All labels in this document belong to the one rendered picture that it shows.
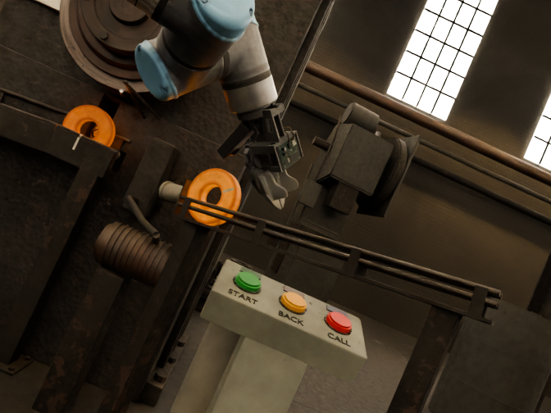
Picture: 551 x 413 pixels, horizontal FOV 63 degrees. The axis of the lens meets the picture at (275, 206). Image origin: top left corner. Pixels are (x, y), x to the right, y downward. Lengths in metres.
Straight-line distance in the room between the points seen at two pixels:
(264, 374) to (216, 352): 0.16
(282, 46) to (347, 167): 4.03
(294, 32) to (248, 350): 1.23
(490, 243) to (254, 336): 7.98
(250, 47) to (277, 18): 0.91
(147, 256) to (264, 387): 0.66
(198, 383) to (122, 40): 0.98
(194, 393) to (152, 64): 0.54
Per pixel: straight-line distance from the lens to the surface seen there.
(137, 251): 1.25
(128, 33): 1.45
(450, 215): 8.22
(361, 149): 5.65
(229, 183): 1.19
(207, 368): 0.83
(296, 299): 0.69
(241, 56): 0.77
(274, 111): 0.79
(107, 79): 1.51
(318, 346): 0.66
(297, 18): 1.69
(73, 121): 1.53
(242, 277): 0.67
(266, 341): 0.66
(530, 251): 8.92
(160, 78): 0.69
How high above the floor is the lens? 0.69
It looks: 3 degrees up
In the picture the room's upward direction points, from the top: 24 degrees clockwise
